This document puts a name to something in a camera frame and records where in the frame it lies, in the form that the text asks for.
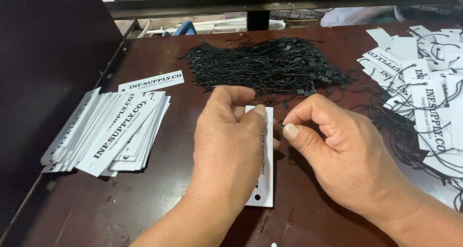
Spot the person's right hand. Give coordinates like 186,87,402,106
282,94,411,219

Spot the person's left hand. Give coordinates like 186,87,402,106
193,85,281,208

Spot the white paper hang tag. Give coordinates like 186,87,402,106
245,105,274,208

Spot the black tag string loop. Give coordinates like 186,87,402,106
279,101,291,127

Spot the heap of strung white tags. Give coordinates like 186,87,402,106
353,24,463,212

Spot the white printed paper tag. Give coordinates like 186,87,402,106
118,70,185,93

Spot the stack of white printed tags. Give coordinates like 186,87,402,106
40,87,171,178

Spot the blue plastic object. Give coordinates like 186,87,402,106
162,21,198,37

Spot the white cloth bag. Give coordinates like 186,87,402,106
320,5,406,28

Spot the printed grey sheet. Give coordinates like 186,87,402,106
269,9,326,22

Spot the dark brown side panel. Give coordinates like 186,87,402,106
0,0,124,237

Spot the pile of black tag strings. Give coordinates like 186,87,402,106
180,35,358,100

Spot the black metal post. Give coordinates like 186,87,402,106
246,10,271,32

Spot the dark metal frame bar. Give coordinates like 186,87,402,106
105,0,463,20

